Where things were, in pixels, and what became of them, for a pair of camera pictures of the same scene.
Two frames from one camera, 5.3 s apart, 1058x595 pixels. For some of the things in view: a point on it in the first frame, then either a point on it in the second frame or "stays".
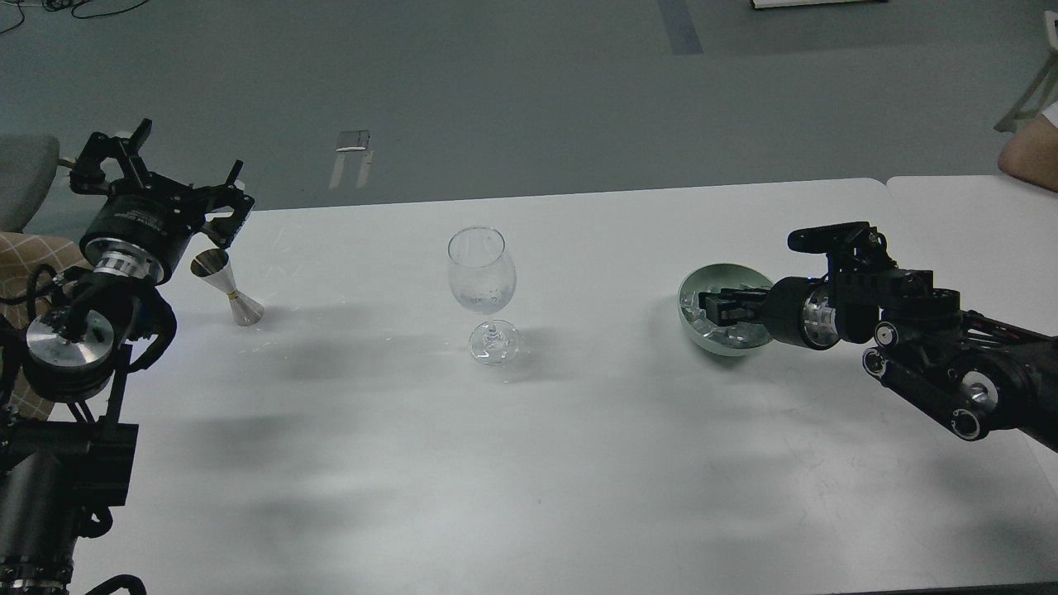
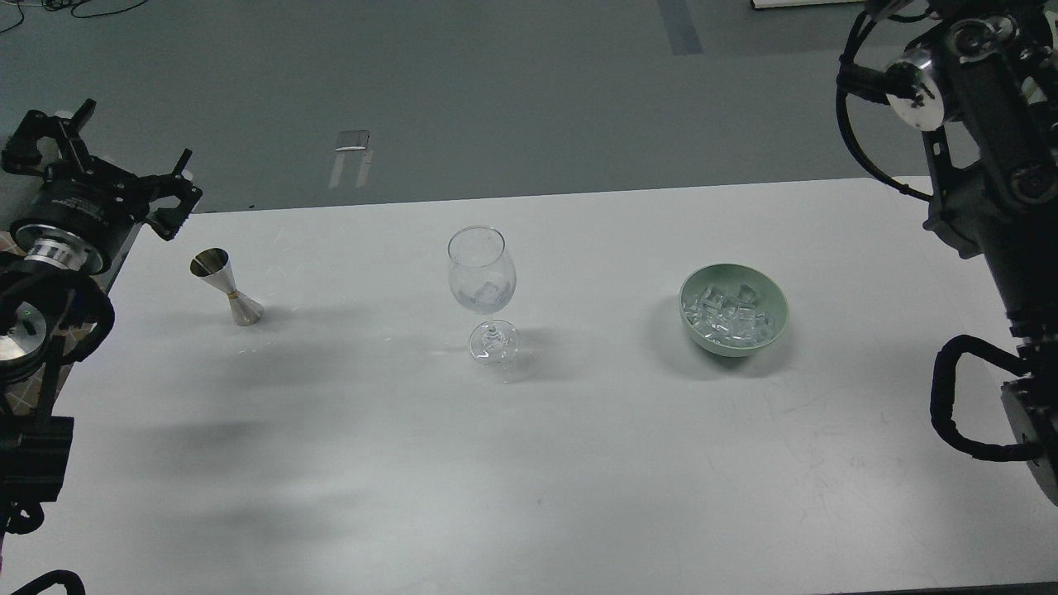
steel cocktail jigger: (214, 265) stays
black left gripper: (144, 220) → (82, 215)
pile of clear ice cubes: (743, 335) stays
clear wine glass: (482, 278) stays
